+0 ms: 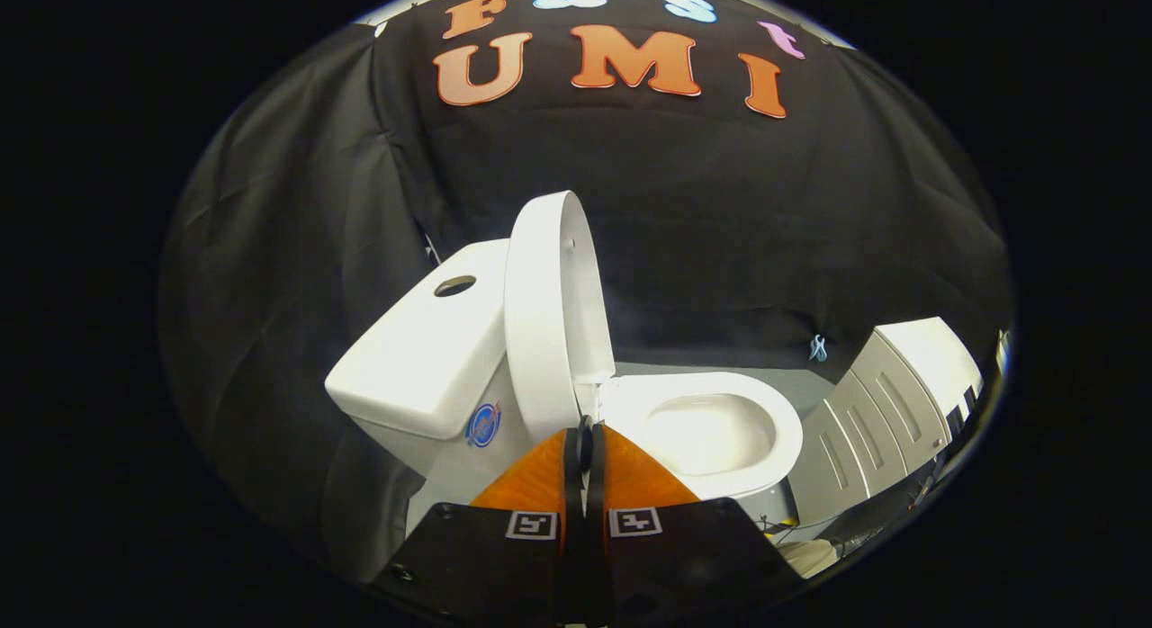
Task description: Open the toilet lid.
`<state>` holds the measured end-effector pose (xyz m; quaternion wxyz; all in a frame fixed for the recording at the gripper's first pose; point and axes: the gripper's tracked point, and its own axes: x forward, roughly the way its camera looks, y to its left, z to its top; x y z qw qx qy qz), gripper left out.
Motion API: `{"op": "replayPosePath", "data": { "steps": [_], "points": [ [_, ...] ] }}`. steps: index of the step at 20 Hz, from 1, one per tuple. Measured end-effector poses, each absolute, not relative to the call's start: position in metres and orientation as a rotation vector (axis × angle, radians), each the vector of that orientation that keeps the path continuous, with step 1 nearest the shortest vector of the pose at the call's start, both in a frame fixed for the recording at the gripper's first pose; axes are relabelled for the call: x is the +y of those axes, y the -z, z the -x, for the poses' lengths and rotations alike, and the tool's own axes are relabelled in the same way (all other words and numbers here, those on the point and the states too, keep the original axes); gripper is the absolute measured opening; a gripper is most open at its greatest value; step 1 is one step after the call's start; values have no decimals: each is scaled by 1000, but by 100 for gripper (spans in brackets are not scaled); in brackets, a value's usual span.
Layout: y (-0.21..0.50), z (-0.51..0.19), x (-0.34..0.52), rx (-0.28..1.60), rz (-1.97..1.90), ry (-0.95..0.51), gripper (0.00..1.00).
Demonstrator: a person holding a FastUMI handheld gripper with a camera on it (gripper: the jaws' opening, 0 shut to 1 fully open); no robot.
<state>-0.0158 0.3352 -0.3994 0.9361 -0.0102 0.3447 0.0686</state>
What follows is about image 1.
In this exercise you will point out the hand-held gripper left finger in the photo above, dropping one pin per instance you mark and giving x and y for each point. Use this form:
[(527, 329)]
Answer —
[(573, 520)]

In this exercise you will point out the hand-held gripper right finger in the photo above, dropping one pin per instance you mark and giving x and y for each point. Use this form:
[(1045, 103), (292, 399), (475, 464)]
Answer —
[(599, 520)]

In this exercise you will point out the white toilet seat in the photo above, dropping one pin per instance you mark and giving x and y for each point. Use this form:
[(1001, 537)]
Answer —
[(787, 439)]

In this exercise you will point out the grey white cabinet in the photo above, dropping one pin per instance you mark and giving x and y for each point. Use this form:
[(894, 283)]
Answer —
[(855, 421)]

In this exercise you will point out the light blue clip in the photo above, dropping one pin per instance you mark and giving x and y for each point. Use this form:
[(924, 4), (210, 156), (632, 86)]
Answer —
[(817, 348)]

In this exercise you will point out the black backdrop cloth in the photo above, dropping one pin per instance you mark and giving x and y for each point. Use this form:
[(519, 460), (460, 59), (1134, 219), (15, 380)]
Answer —
[(702, 214)]

